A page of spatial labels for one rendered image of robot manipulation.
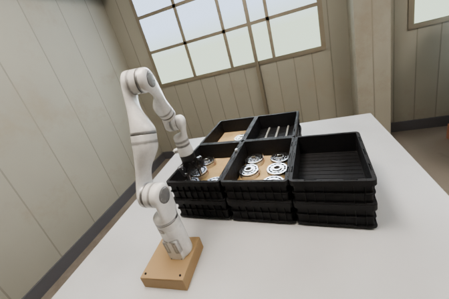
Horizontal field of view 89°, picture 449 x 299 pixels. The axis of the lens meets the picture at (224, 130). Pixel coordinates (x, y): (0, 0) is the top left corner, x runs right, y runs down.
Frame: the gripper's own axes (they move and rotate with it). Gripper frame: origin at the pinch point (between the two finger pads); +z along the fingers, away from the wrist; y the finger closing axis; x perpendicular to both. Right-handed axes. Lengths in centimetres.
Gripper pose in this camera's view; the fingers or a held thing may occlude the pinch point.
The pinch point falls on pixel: (195, 175)
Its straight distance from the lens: 125.9
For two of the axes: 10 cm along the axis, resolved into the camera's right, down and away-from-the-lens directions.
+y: 8.1, -4.1, 4.1
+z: 2.6, 8.9, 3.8
